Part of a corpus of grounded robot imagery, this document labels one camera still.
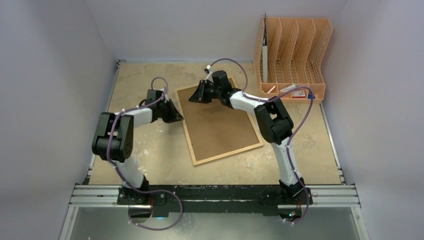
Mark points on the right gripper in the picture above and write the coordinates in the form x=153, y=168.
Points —
x=205, y=91

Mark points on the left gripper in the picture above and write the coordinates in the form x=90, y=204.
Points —
x=173, y=116

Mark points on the wooden picture frame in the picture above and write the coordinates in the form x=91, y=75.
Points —
x=258, y=144

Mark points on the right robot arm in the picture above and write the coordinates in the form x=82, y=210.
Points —
x=274, y=122

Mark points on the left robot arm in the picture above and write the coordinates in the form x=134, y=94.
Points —
x=113, y=139

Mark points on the white folder in organizer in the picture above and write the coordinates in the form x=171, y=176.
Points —
x=265, y=51

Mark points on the white marker pen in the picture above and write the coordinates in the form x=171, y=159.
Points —
x=286, y=89

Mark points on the red white small box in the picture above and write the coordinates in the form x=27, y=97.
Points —
x=299, y=94

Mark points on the orange desk file organizer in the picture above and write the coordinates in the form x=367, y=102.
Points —
x=296, y=48

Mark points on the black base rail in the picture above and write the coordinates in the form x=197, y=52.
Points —
x=268, y=200

